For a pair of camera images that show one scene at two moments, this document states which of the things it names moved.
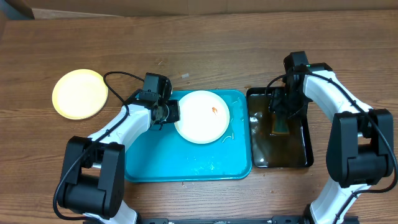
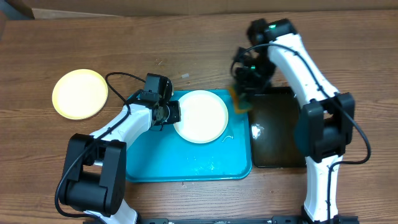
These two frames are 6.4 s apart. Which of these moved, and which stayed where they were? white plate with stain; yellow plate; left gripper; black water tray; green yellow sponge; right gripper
Moved: green yellow sponge; right gripper
Stayed: white plate with stain; yellow plate; left gripper; black water tray
